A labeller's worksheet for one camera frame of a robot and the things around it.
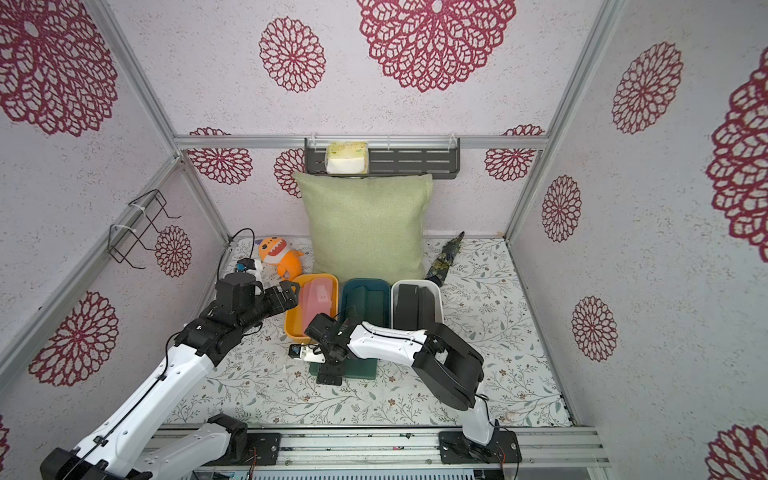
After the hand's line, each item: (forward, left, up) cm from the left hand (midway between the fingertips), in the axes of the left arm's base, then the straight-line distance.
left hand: (286, 291), depth 78 cm
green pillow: (+22, -21, +2) cm, 30 cm away
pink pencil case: (+8, -4, -16) cm, 18 cm away
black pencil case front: (+5, -35, -18) cm, 40 cm away
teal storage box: (+14, -21, -17) cm, 31 cm away
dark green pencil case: (+7, -20, -19) cm, 28 cm away
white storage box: (+5, -43, -18) cm, 47 cm away
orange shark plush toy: (+28, +15, -16) cm, 35 cm away
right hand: (-10, -8, -18) cm, 22 cm away
